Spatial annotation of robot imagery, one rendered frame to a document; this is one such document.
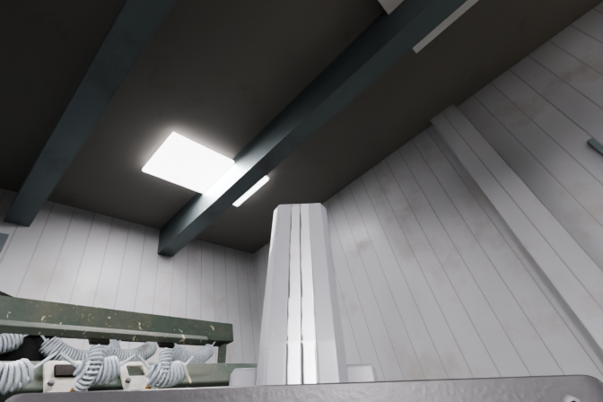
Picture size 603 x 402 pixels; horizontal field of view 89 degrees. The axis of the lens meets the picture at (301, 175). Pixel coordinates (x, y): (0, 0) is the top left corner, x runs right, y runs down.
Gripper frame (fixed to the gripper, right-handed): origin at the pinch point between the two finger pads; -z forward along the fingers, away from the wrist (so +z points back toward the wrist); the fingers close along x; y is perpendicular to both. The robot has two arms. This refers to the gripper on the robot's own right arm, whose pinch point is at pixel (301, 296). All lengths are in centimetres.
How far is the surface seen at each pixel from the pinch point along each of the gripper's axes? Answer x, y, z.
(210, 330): 56, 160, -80
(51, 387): 66, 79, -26
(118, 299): 202, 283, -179
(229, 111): 70, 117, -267
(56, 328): 63, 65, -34
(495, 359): -146, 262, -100
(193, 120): 104, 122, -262
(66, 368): 68, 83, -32
